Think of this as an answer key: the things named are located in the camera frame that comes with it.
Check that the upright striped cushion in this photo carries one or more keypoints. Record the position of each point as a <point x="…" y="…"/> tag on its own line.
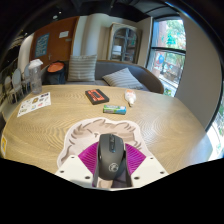
<point x="82" y="68"/>

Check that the black and red box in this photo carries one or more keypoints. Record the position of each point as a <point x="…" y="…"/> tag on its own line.
<point x="97" y="96"/>

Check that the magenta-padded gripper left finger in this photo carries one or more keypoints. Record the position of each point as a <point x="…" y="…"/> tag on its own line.
<point x="75" y="168"/>

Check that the glass-door wooden cabinet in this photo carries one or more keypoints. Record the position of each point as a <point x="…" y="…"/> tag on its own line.
<point x="124" y="43"/>

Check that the cat-shaped mouse pad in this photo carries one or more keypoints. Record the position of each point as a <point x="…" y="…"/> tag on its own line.
<point x="100" y="128"/>

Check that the flat-lying striped cushion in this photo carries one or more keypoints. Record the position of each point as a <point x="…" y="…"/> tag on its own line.
<point x="122" y="79"/>

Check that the group of white chairs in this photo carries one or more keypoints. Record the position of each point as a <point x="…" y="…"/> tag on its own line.
<point x="16" y="83"/>

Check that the grey curved sofa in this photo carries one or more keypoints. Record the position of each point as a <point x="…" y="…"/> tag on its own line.
<point x="146" y="78"/>

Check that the dark grey computer mouse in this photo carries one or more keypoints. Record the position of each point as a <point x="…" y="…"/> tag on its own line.
<point x="110" y="156"/>

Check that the small white door sign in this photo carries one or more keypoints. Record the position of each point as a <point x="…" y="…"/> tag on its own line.
<point x="64" y="34"/>

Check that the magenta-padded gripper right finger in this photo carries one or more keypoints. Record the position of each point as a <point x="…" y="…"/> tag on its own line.
<point x="146" y="170"/>

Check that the small white tube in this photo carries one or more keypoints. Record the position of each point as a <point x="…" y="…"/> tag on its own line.
<point x="130" y="97"/>

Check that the brown wooden door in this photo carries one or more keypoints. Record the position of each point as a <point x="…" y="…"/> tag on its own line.
<point x="61" y="48"/>

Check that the black and orange backpack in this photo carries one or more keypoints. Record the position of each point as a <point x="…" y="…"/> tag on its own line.
<point x="55" y="74"/>

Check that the large black-framed window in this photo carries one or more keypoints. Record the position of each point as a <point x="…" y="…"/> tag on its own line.
<point x="166" y="56"/>
<point x="216" y="133"/>

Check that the blue poster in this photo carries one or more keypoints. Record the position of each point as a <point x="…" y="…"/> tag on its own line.
<point x="42" y="45"/>

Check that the clear shaker bottle white lid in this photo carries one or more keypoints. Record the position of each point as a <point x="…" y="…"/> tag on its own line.
<point x="35" y="78"/>

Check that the white sticker sheet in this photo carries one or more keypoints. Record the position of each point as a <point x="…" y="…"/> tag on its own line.
<point x="34" y="104"/>

